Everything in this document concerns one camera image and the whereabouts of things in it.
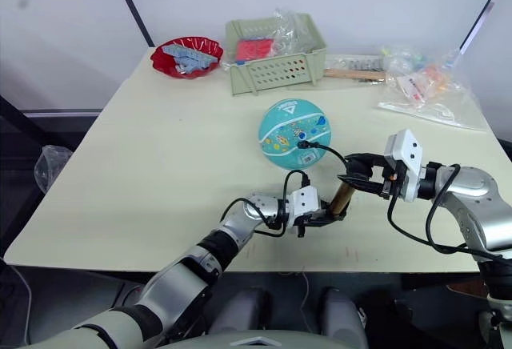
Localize thin white cable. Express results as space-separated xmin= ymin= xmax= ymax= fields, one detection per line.
xmin=296 ymin=271 xmax=314 ymax=328

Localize black metal frame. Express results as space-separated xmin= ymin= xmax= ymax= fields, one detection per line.
xmin=0 ymin=93 xmax=75 ymax=156

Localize red glossy bowl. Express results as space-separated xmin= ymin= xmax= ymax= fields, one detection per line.
xmin=150 ymin=37 xmax=225 ymax=82

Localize grey rounded robot leg part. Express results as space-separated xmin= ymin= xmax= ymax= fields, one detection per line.
xmin=318 ymin=286 xmax=370 ymax=349
xmin=207 ymin=287 xmax=274 ymax=336

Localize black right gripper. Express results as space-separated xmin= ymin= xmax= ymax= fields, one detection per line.
xmin=337 ymin=151 xmax=404 ymax=203

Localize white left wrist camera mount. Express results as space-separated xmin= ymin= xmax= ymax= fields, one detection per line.
xmin=290 ymin=186 xmax=322 ymax=228

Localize clear bag with white card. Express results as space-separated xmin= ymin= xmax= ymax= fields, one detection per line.
xmin=377 ymin=71 xmax=488 ymax=133

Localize clear plastic bag on floor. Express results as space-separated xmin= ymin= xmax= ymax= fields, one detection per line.
xmin=33 ymin=144 xmax=74 ymax=195

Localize red flat pack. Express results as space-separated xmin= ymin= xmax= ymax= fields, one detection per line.
xmin=234 ymin=38 xmax=278 ymax=62

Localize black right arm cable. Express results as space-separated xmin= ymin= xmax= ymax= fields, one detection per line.
xmin=386 ymin=163 xmax=512 ymax=263

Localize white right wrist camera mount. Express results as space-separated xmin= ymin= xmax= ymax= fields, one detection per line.
xmin=382 ymin=127 xmax=426 ymax=203

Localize pale green perforated basket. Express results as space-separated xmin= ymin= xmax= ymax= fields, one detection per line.
xmin=224 ymin=13 xmax=327 ymax=98

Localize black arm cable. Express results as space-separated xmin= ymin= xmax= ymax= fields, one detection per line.
xmin=386 ymin=163 xmax=512 ymax=263
xmin=219 ymin=170 xmax=311 ymax=239

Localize brass hand pump with hose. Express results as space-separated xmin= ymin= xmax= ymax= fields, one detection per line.
xmin=298 ymin=139 xmax=358 ymax=221

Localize grey robot torso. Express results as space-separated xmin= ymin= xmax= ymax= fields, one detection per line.
xmin=154 ymin=327 xmax=346 ymax=349

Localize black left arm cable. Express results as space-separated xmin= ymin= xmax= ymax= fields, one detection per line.
xmin=219 ymin=170 xmax=311 ymax=239

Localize teal printed ball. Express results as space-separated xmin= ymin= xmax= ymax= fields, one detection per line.
xmin=258 ymin=98 xmax=331 ymax=173

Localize clear bag with colourful items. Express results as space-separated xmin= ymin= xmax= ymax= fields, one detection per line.
xmin=378 ymin=43 xmax=467 ymax=88

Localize wooden handled tool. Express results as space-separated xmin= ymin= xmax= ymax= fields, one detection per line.
xmin=322 ymin=67 xmax=387 ymax=85

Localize grey-blue plastic pieces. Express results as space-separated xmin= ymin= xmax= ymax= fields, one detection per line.
xmin=161 ymin=43 xmax=220 ymax=76

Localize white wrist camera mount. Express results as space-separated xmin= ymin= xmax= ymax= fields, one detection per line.
xmin=382 ymin=127 xmax=426 ymax=203
xmin=290 ymin=186 xmax=322 ymax=228

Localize clear flat packet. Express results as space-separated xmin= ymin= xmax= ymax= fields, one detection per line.
xmin=325 ymin=54 xmax=387 ymax=71

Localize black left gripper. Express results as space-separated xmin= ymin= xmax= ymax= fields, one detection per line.
xmin=294 ymin=200 xmax=348 ymax=239

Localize black slanted pole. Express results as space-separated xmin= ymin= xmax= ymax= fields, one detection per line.
xmin=106 ymin=0 xmax=156 ymax=48
xmin=458 ymin=0 xmax=512 ymax=57

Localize crumpled clear plastic bag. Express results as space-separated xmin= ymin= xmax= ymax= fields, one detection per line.
xmin=270 ymin=7 xmax=318 ymax=58

